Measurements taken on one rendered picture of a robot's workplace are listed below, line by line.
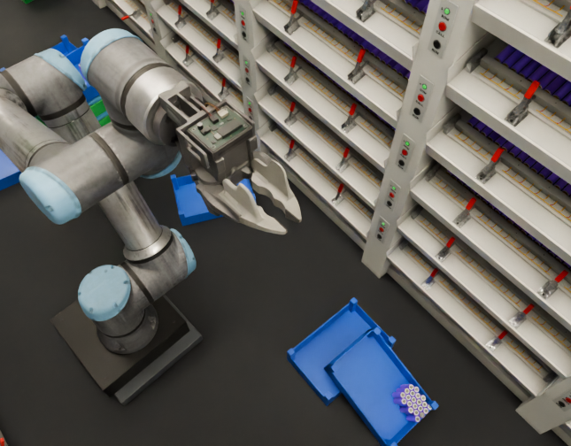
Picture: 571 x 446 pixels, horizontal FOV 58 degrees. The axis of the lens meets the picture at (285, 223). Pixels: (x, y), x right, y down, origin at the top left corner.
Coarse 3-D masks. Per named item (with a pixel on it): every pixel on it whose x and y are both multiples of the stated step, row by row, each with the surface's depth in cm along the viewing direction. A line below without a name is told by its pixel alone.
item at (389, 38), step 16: (320, 0) 128; (336, 0) 125; (352, 0) 124; (336, 16) 128; (352, 16) 123; (400, 16) 119; (368, 32) 121; (384, 32) 119; (400, 32) 118; (416, 32) 117; (384, 48) 120; (400, 48) 116; (416, 48) 111; (400, 64) 120
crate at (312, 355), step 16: (352, 304) 175; (336, 320) 179; (352, 320) 179; (368, 320) 176; (320, 336) 176; (336, 336) 176; (352, 336) 176; (384, 336) 173; (288, 352) 165; (304, 352) 173; (320, 352) 173; (336, 352) 173; (304, 368) 170; (320, 368) 170; (320, 384) 167
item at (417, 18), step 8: (384, 0) 120; (392, 0) 118; (400, 0) 118; (384, 8) 120; (392, 8) 120; (400, 8) 117; (408, 8) 116; (408, 16) 117; (416, 16) 115; (424, 16) 115; (416, 24) 117
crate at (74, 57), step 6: (84, 42) 187; (78, 48) 189; (72, 54) 188; (78, 54) 190; (72, 60) 190; (78, 60) 192; (78, 66) 191; (90, 90) 180; (96, 90) 182; (90, 96) 181
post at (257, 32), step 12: (240, 0) 158; (252, 12) 157; (252, 24) 160; (240, 36) 170; (252, 36) 164; (264, 36) 167; (240, 48) 175; (252, 48) 168; (240, 60) 180; (252, 60) 173; (252, 72) 177; (252, 84) 183; (264, 84) 183; (252, 96) 188; (264, 120) 198; (264, 144) 209
